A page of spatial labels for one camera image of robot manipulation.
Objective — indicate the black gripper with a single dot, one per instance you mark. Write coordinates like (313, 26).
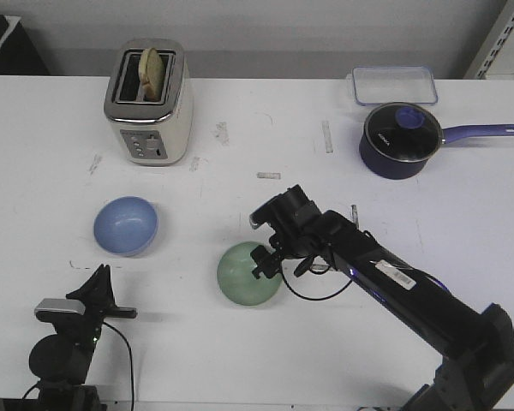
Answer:
(291, 240)
(97, 297)

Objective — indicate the light green bowl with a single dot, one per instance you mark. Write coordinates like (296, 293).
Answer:
(236, 279)

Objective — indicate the light blue bowl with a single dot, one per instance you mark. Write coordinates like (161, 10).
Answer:
(126, 226)

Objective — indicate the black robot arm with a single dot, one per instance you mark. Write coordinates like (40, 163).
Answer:
(477, 348)
(61, 361)

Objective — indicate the cream and chrome toaster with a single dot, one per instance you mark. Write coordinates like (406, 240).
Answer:
(151, 133)

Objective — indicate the dark blue saucepan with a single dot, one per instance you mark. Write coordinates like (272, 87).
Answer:
(395, 170)

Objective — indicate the glass pot lid blue knob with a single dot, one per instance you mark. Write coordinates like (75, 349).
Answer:
(403, 132)

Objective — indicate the clear plastic food container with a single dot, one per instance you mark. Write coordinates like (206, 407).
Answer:
(375, 85)

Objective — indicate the slice of toast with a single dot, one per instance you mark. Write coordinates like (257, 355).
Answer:
(151, 74)

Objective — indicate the black box in corner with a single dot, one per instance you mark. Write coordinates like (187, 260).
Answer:
(18, 55)

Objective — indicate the white slotted shelf upright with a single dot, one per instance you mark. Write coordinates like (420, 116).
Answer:
(495, 57)

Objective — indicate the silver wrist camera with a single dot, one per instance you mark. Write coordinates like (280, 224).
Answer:
(265, 214)
(49, 308)

